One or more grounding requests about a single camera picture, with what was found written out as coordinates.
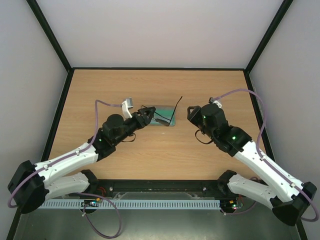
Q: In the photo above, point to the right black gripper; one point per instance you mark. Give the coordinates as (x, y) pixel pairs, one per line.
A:
(197, 115)

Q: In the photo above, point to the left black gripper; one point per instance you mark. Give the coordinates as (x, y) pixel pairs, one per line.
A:
(145, 121)

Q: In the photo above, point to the black round sunglasses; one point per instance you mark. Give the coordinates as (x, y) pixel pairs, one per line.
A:
(166, 123)

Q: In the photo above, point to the grey felt glasses case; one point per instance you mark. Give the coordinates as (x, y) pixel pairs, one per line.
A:
(164, 113)

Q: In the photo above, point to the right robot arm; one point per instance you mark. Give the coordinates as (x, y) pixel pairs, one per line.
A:
(287, 196)

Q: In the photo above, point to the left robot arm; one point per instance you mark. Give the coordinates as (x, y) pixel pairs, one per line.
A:
(33, 184)

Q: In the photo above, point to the clear plastic sheet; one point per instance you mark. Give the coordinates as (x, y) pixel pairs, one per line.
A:
(67, 224)

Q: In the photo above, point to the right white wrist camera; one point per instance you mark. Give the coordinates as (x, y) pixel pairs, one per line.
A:
(215, 101)

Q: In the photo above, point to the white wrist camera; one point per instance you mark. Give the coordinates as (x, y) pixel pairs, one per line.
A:
(126, 105)
(215, 101)

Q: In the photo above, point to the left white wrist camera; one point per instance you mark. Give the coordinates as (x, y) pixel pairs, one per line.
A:
(126, 105)

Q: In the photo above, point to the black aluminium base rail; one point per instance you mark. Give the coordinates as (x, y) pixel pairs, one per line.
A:
(203, 188)

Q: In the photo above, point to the light blue slotted cable duct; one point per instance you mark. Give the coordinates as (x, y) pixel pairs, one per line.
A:
(132, 204)

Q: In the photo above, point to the black cage frame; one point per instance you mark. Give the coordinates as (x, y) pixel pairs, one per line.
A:
(34, 6)

